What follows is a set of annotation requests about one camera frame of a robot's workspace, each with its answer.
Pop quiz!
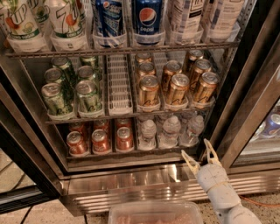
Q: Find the gold can front right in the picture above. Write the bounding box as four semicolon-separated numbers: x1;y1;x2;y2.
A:
192;72;220;103

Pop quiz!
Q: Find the orange soda can front left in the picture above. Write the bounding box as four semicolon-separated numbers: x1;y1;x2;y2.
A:
66;131;89;157

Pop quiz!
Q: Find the clear labelled bottle left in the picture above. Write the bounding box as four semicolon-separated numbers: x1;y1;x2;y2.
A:
168;0;205;45

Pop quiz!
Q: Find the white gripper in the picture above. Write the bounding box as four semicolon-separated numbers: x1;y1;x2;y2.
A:
181;139;241;211

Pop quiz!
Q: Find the blue pepsi bottle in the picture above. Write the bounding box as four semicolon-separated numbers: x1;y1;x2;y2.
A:
92;0;123;47
131;0;163;46

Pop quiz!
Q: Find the blue can behind glass door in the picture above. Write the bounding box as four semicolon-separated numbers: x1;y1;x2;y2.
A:
260;113;280;138

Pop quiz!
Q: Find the clear plastic food container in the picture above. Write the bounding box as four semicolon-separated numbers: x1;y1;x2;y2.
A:
108;201;203;224

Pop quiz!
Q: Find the orange soda can front middle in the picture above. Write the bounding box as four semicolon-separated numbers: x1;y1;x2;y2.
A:
91;129;111;155

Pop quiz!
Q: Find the blue Pepsi bottle right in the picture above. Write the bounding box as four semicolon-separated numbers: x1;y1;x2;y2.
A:
131;0;163;46

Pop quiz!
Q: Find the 7UP zero sugar bottle left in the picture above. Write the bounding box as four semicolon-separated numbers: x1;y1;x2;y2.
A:
0;0;46;53

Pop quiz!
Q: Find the clear water bottle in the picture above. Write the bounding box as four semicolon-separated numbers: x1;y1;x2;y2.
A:
179;115;204;147
139;120;157;151
159;115;181;149

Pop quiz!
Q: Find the upper wire shelf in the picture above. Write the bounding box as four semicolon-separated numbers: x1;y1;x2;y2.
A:
3;41;239;60

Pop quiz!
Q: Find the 7UP zero sugar bottle right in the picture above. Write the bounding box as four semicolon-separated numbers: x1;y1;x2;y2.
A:
45;0;88;52

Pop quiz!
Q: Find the orange cable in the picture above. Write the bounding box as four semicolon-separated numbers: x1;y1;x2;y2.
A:
239;195;280;208

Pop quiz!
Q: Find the gold can front left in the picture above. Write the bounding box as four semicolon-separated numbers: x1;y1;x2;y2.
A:
138;75;159;107

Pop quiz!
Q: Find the green soda can front right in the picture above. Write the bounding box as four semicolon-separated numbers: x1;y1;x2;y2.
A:
75;80;102;113

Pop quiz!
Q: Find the orange soda can front right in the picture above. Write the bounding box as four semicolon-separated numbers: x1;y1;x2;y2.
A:
116;127;134;152

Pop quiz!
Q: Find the green soda can front left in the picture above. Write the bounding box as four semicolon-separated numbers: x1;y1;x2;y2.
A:
41;82;73;116

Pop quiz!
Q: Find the steel fridge door frame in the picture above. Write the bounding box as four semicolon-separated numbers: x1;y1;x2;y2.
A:
199;0;280;177

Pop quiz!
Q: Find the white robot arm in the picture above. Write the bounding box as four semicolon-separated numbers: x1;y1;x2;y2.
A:
181;139;262;224

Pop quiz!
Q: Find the middle wire shelf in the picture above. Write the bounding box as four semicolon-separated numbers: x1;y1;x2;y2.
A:
45;107;211;125

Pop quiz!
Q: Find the green soda can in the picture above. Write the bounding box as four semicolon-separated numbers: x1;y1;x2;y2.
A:
77;66;99;86
41;82;73;116
45;67;70;88
75;80;102;113

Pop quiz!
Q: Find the blue Pepsi bottle left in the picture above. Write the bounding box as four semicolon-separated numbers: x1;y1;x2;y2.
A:
92;0;123;47

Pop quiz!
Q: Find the clear labelled bottle right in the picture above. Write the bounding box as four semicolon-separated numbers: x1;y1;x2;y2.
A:
206;0;245;43

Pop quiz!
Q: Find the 7up zero sugar bottle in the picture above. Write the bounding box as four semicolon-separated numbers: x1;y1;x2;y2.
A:
0;0;46;53
45;0;88;52

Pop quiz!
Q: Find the wire shelf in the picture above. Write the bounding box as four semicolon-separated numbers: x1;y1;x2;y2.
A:
3;41;239;60
45;107;211;125

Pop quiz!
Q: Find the orange soda can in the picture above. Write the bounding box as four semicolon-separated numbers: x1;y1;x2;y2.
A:
66;131;89;157
116;127;134;152
91;129;111;155

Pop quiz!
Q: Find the gold can front middle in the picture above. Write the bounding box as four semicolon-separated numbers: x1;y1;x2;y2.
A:
165;73;190;105

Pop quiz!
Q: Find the gold can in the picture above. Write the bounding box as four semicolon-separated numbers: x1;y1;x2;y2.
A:
190;59;212;90
161;60;182;92
138;75;159;107
192;72;220;103
165;73;190;105
136;62;156;80

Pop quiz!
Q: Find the clear labelled bottle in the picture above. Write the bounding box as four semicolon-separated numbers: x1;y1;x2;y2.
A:
168;0;205;45
206;0;245;43

